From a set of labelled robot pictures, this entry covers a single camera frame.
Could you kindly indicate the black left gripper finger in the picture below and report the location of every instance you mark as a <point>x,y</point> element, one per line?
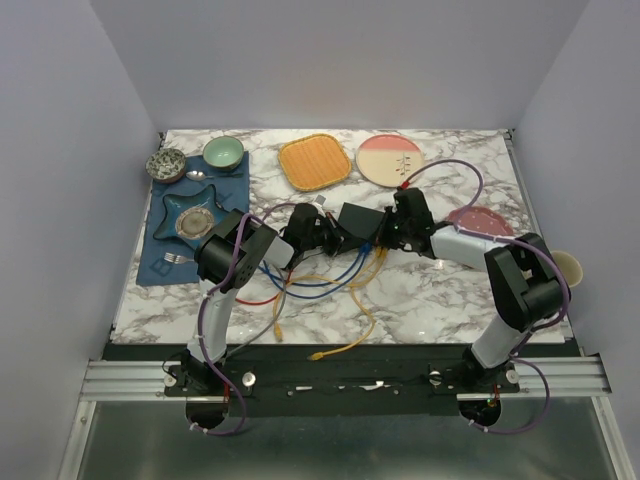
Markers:
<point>334,246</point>
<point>333,233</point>

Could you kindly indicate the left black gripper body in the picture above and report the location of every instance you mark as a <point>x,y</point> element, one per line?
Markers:
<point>319,238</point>

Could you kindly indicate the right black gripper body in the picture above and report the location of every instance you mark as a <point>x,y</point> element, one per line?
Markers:
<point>394,232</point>

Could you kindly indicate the black network switch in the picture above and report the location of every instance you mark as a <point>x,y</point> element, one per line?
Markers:
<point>361,224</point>

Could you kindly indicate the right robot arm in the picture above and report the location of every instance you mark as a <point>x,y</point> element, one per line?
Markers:
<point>530,293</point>

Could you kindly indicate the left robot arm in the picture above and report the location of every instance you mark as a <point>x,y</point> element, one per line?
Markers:
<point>232,251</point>

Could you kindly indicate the orange woven square tray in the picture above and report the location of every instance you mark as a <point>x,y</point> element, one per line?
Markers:
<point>314,162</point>

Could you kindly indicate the pink and cream plate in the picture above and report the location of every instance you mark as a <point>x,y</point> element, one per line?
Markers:
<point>388,160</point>

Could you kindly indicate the pink dotted plate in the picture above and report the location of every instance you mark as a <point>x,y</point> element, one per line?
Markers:
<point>481,219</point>

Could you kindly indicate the small round saucer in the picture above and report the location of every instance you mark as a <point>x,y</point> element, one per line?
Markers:
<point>194,223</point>

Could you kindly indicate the green ceramic bowl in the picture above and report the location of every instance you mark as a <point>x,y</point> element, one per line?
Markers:
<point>223,153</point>

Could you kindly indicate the blue star-shaped dish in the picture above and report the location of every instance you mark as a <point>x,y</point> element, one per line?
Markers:
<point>175,204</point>

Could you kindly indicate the silver metal spoon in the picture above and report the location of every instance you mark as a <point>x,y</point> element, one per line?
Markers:
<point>201,176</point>

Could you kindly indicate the silver fork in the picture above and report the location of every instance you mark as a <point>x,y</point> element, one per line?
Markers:
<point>176,258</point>

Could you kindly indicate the blue cloth placemat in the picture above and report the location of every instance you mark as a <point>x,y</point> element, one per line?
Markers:
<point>232,193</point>

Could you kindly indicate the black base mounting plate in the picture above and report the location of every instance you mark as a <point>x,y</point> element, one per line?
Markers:
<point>282,380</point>

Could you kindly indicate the patterned small bowl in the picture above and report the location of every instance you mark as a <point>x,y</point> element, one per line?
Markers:
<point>166,166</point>

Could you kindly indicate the cream ceramic mug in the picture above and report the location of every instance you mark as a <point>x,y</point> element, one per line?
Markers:
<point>569,266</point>

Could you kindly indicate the aluminium rail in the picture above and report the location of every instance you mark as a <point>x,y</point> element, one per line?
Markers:
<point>143,381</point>

